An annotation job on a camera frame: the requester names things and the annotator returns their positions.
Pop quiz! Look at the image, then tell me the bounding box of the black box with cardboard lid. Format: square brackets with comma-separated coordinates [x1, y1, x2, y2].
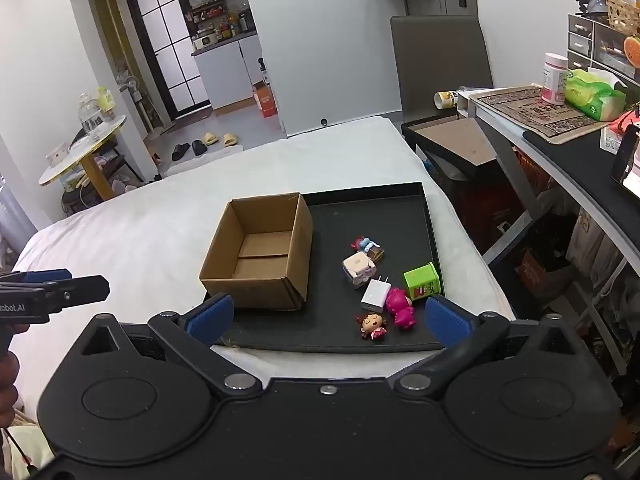
[401, 115, 528, 256]

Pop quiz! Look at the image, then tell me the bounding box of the woven basket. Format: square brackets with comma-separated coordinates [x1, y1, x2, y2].
[604, 0, 640, 28]

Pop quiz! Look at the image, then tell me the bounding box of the orange carton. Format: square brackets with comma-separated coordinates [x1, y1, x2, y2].
[252, 82, 278, 118]

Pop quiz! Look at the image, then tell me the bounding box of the grey chair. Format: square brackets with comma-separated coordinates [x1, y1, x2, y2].
[390, 15, 493, 126]

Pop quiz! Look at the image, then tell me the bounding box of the black phone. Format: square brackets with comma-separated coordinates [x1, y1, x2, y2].
[610, 124, 640, 183]

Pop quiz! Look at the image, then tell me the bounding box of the clear glass bottle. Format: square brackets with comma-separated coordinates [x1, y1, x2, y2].
[77, 92, 103, 136]

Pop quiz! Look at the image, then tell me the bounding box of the cream cloth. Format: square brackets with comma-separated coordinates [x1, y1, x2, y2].
[0, 410, 56, 476]

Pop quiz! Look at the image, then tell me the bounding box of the round table with yellow edge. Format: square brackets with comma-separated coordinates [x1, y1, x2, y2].
[39, 115, 128, 201]

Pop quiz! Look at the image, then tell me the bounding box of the white kitchen cabinet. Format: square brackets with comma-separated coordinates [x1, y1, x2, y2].
[192, 35, 266, 111]

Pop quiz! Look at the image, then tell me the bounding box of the white plug charger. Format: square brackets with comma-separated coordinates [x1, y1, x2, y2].
[360, 275, 391, 313]

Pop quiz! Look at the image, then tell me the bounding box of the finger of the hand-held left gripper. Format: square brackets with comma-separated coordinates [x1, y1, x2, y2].
[44, 275, 110, 313]
[0, 269, 74, 288]

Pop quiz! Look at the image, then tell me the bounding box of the brown cardboard box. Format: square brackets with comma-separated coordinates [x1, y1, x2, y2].
[199, 192, 314, 311]

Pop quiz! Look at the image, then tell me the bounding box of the grey drawer organizer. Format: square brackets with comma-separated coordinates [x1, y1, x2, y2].
[567, 12, 640, 81]

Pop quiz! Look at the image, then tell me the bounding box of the red and blue figurine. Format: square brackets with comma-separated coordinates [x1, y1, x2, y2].
[351, 236, 386, 263]

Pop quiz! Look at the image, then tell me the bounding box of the green tissue pack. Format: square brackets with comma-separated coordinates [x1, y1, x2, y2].
[565, 67, 627, 122]

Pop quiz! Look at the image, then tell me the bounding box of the patterned desk mat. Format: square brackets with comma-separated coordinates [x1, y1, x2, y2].
[475, 86, 618, 138]

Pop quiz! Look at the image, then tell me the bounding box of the person's left hand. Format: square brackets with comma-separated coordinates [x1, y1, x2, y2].
[0, 324, 31, 428]

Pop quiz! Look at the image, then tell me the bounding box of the paper cup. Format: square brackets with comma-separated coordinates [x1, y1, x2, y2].
[434, 89, 468, 110]

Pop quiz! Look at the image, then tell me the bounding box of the green small box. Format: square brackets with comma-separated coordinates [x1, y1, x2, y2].
[403, 262, 443, 301]

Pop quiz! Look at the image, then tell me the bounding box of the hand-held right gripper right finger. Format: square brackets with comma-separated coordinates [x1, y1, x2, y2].
[400, 294, 583, 400]

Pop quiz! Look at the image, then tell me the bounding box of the brown-haired doll figurine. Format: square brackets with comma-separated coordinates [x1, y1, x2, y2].
[355, 311, 387, 342]

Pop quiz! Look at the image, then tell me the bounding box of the white cube toy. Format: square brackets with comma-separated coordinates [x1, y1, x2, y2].
[342, 252, 377, 289]

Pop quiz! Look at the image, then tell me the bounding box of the black-framed glass door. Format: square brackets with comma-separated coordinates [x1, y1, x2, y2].
[124, 0, 213, 121]

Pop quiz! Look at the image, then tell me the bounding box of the white pill bottle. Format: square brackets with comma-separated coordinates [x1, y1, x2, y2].
[541, 53, 570, 106]

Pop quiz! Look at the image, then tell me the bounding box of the desk with black top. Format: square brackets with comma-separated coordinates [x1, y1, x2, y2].
[457, 87, 640, 376]

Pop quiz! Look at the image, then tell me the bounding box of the black shallow tray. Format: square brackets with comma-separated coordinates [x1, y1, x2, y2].
[212, 181, 446, 353]

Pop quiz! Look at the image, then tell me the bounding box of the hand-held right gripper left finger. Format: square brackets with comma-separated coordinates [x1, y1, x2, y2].
[75, 294, 263, 400]

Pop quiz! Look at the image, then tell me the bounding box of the pink figurine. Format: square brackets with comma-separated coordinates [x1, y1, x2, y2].
[385, 287, 417, 331]

